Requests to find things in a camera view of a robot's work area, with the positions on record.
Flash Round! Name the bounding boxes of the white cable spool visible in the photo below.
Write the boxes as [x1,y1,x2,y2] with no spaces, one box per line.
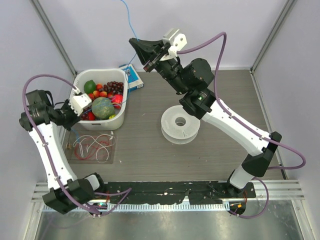
[160,105,201,145]

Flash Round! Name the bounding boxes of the white plastic basket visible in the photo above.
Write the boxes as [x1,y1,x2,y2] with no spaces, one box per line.
[73,68,128,131]

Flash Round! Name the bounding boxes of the white cable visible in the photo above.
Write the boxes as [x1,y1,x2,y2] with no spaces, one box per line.
[76,132,117,162]

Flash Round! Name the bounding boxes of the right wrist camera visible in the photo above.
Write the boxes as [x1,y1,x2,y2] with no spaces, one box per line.
[160,28,187,62]

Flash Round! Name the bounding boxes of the white slotted cable duct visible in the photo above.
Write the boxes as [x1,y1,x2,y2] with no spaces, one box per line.
[42,201,230,213]

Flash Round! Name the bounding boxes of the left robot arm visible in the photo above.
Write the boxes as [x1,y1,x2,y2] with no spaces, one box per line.
[19,89,107,215]

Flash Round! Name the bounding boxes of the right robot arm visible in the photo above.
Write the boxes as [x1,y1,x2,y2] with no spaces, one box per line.
[129,38,282,198]

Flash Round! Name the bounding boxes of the dark grape bunch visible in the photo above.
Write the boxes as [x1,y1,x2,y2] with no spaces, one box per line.
[81,107,92,121]
[103,81,124,95]

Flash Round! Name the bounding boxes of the green melon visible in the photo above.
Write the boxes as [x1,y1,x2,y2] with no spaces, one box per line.
[91,97,116,120]

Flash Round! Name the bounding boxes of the red apple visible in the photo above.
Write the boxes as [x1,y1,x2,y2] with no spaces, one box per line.
[111,94,123,106]

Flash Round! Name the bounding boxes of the green lime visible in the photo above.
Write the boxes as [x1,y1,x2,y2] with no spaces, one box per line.
[83,79,96,94]

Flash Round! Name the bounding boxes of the small peach fruits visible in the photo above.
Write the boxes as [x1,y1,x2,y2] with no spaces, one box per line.
[88,83,114,101]

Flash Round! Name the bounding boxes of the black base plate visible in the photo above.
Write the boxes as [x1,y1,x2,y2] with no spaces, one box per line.
[96,181,256,205]

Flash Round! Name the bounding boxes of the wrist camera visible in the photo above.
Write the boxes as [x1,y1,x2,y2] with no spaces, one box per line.
[69,93,92,117]
[160,28,187,62]

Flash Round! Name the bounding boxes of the aluminium rail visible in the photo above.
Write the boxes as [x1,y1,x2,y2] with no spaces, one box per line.
[31,179,305,203]

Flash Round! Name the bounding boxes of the dark grape bunch upper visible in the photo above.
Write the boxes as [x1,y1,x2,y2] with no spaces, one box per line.
[103,81,124,95]

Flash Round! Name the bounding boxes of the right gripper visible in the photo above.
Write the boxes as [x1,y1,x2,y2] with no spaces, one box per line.
[129,38,190,96]

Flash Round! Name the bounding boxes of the red cable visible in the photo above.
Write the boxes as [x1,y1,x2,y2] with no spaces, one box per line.
[73,136,115,161]

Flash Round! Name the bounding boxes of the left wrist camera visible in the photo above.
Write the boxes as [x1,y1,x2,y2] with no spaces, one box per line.
[69,93,92,117]

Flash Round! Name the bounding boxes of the red strawberry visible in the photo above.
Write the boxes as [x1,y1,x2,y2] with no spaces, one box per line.
[87,112,96,121]

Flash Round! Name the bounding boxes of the blue cable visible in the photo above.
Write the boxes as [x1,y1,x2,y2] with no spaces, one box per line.
[72,0,139,148]

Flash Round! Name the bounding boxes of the dark grape bunch lower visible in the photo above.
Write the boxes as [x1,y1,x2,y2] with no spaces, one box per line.
[81,107,92,121]

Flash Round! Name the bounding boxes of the clear plastic tray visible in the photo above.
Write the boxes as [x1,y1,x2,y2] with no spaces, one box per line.
[64,129,117,165]

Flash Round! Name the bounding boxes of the blue white box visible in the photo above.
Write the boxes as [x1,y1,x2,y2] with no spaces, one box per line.
[119,63,144,92]

